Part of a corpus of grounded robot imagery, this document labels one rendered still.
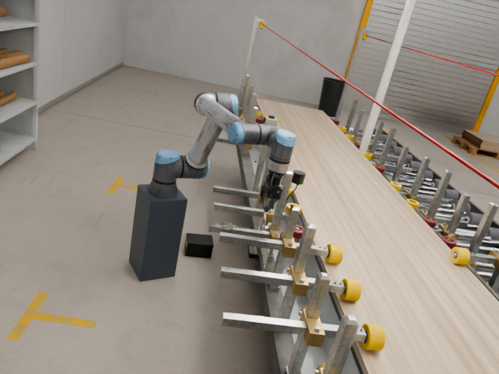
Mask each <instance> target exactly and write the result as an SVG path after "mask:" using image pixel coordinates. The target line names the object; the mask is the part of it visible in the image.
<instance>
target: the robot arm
mask: <svg viewBox="0 0 499 374"><path fill-rule="evenodd" d="M194 107H195V110H196V111H197V112H198V113H199V114H201V115H203V116H207V118H206V121H205V123H204V125H203V127H202V129H201V131H200V133H199V135H198V138H197V140H196V142H195V144H194V146H193V148H192V150H189V151H188V152H187V153H186V155H180V153H179V152H177V151H174V150H162V151H158V152H157V154H156V157H155V160H154V172H153V178H152V181H151V183H150V184H149V187H148V192H149V194H151V195H153V196H155V197H159V198H173V197H176V196H177V185H176V180H177V178H183V179H203V178H206V176H207V175H208V173H209V169H210V162H209V158H208V156H209V154H210V152H211V150H212V149H213V147H214V145H215V143H216V141H217V139H218V138H219V136H220V134H221V132H222V130H225V132H227V135H228V138H229V141H230V142H232V143H235V144H248V145H267V146H268V147H269V148H270V149H271V152H270V158H269V161H268V164H267V167H268V169H269V171H268V172H269V174H268V175H267V176H266V181H265V182H264V185H263V186H262V187H261V191H260V195H261V202H262V206H263V209H264V211H265V212H268V211H269V210H270V209H274V205H275V202H276V200H280V199H281V194H282V191H283V188H282V184H281V183H280V181H281V178H282V176H284V174H285V173H286V172H287V171H288V168H289V166H290V159H291V156H292V153H293V148H294V145H295V144H296V136H295V134H294V133H292V132H290V131H287V130H284V129H279V128H277V127H276V126H275V125H274V124H272V123H268V122H266V123H263V124H261V125H259V124H250V123H246V122H245V121H243V120H242V119H239V118H238V117H237V116H236V114H237V112H238V98H237V96H236V95H234V94H232V93H221V92H214V91H204V92H201V93H199V94H198V95H197V96H196V97H195V101H194ZM269 198H270V202H269V205H268V206H267V200H268V199H269Z"/></svg>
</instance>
